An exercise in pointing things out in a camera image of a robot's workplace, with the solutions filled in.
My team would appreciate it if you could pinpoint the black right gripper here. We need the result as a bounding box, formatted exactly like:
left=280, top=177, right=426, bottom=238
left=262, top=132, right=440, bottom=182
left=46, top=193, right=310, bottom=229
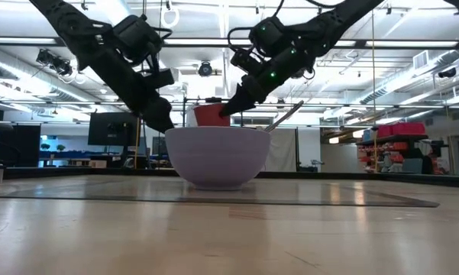
left=218, top=44, right=317, bottom=118

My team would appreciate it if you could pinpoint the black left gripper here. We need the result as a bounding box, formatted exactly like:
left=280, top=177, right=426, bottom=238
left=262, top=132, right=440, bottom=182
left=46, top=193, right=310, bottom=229
left=124, top=70, right=176, bottom=134

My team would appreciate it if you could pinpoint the orange plastic cup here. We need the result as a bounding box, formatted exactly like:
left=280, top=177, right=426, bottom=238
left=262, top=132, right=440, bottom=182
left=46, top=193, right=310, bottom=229
left=192, top=102, right=231, bottom=128

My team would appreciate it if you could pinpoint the small dark monitor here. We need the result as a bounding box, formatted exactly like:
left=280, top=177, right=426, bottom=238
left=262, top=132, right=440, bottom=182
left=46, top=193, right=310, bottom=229
left=151, top=133, right=169, bottom=156

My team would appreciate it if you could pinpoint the white pillar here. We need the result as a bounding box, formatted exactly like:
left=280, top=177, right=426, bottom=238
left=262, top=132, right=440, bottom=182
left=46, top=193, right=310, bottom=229
left=185, top=105, right=199, bottom=128

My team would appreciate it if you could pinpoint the black monitor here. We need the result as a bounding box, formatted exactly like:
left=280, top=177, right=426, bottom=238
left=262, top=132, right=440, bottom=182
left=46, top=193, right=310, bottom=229
left=87, top=111, right=139, bottom=147

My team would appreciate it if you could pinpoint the lavender bowl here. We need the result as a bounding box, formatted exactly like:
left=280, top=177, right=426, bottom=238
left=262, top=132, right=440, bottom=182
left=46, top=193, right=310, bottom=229
left=164, top=125, right=272, bottom=192

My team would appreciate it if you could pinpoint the white hanging screen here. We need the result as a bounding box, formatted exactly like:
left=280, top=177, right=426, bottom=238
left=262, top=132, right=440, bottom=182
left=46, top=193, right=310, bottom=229
left=263, top=127, right=299, bottom=173

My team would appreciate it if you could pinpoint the clear mat with black border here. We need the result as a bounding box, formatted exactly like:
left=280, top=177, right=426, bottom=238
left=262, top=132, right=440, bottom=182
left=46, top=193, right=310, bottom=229
left=0, top=186, right=441, bottom=209

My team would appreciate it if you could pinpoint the dark partition panel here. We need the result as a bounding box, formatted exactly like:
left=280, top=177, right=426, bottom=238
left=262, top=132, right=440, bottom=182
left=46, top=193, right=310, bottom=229
left=0, top=123, right=42, bottom=168

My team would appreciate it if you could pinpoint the red storage bin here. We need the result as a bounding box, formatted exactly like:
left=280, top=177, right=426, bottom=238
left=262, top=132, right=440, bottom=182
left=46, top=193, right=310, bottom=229
left=377, top=121, right=427, bottom=139

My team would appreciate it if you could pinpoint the shelf with orange bins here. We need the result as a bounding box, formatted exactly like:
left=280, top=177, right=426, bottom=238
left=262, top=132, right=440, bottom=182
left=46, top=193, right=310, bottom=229
left=356, top=121, right=436, bottom=176

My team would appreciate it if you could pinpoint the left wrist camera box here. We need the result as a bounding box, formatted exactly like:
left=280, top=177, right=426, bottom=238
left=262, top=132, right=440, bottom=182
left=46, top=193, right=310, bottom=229
left=143, top=67, right=176, bottom=92

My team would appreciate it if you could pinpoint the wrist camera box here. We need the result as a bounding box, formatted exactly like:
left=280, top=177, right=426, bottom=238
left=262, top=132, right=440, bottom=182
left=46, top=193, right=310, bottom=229
left=229, top=47, right=263, bottom=76
left=143, top=67, right=176, bottom=92

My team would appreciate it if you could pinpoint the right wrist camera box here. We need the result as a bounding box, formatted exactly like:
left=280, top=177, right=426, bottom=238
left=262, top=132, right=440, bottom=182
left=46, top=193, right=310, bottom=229
left=229, top=47, right=263, bottom=76

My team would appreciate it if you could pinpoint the black ceiling camera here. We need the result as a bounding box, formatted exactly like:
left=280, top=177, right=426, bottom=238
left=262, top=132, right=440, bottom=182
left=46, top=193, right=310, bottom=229
left=35, top=48, right=75, bottom=78
left=197, top=60, right=215, bottom=78

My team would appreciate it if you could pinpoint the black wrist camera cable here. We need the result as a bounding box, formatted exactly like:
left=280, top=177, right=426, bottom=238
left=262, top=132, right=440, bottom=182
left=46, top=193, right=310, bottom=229
left=227, top=26, right=254, bottom=53

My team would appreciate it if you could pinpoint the white hanging ring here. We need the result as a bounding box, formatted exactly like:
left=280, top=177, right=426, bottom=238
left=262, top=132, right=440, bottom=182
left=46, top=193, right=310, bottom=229
left=160, top=5, right=181, bottom=29

